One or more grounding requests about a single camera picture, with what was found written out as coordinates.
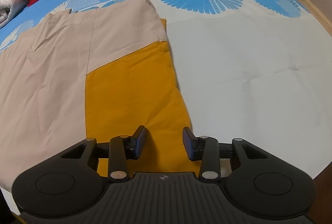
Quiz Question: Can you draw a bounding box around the beige and mustard garment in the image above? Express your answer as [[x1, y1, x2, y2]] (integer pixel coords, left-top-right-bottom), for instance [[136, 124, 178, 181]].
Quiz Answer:
[[1, 0, 199, 190]]

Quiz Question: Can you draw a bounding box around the wooden bed frame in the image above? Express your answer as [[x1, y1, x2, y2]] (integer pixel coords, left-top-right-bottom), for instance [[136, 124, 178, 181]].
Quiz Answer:
[[298, 0, 331, 223]]

